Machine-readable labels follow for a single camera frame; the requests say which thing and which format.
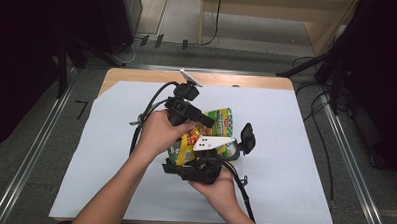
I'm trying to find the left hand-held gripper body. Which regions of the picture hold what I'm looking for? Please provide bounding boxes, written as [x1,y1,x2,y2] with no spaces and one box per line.
[164,68,204,128]

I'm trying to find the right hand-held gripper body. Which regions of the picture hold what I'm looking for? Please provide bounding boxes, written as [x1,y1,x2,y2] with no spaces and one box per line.
[177,134,237,186]

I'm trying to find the yellow green spout pouch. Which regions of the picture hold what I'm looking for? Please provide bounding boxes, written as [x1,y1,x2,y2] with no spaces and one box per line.
[167,105,235,168]

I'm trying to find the clear jar with black lid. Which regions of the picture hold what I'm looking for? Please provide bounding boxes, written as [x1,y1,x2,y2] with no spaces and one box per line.
[223,122,258,162]

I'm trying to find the person's right hand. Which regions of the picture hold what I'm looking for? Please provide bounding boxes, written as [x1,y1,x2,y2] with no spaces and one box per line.
[186,168,243,213]

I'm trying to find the person's left hand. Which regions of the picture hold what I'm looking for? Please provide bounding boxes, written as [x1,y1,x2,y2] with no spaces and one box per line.
[134,109,197,163]

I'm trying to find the black stand leg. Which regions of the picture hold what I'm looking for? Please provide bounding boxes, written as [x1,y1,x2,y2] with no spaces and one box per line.
[276,51,333,81]

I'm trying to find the black cabinet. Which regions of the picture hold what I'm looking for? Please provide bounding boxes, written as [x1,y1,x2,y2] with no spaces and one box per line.
[94,0,144,56]

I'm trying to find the light wooden furniture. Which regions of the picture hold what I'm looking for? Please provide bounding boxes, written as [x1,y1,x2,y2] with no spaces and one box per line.
[198,0,360,57]

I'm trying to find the left hand-held gripper cable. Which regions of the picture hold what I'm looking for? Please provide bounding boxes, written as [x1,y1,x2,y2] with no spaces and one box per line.
[128,79,181,157]

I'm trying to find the hand-held gripper cable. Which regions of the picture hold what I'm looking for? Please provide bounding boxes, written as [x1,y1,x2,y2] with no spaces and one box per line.
[128,79,181,157]
[219,159,259,223]

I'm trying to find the right hand-held gripper cable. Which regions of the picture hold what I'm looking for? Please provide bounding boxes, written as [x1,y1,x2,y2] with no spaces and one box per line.
[219,159,259,223]

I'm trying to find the black hanging cable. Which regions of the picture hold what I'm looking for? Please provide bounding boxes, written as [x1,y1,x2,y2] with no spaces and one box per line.
[202,0,223,48]

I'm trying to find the black floor cables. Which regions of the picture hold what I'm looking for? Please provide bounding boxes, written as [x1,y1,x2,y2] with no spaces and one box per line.
[291,54,347,202]

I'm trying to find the black stand frame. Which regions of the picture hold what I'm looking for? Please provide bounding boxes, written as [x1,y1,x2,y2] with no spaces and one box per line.
[51,33,127,101]

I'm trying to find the metal floor rail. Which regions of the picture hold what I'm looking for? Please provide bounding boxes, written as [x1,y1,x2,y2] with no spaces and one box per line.
[0,81,75,224]
[316,95,395,224]

